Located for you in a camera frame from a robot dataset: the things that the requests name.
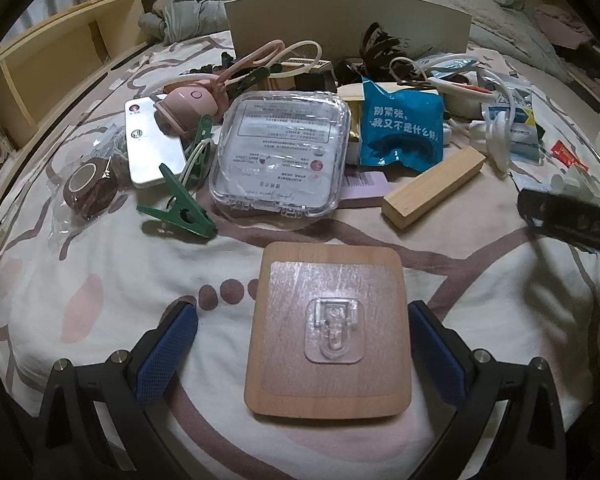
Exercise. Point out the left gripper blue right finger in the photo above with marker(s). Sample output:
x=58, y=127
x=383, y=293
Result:
x=530, y=442

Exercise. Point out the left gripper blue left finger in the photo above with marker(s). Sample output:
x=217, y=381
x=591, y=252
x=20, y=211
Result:
x=94, y=417

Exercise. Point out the wooden board with clear hook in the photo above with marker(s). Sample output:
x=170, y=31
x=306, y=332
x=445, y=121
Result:
x=330, y=337

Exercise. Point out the white cylinder tube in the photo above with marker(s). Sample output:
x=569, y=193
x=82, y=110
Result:
x=577, y=183

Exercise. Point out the red qr packet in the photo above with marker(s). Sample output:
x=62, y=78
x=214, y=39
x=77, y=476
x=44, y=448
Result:
x=566, y=156

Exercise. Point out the blue white medicine sachet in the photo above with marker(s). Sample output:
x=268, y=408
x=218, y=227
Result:
x=524, y=137

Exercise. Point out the wooden block stick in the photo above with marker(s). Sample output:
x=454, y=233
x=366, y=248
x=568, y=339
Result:
x=409, y=202

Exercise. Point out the white red scissors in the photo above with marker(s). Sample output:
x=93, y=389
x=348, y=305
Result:
x=459, y=99

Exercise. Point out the pink clothes pile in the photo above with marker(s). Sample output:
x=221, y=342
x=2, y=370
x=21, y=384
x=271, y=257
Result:
x=562, y=28

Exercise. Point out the blue snack packet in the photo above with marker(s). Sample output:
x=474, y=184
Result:
x=401, y=127

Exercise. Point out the grey folded duvet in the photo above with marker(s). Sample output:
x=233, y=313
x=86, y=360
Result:
x=480, y=15

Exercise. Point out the green clothes peg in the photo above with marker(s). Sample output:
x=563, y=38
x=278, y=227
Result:
x=183, y=211

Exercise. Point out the brown tape roll in wrap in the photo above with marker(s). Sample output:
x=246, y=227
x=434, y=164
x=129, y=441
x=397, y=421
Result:
x=82, y=197

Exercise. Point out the clear plastic case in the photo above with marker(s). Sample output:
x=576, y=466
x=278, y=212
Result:
x=282, y=152

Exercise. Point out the white cardboard shoe box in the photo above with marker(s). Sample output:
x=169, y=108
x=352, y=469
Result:
x=338, y=26

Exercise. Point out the wooden side shelf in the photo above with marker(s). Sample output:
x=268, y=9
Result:
x=46, y=67

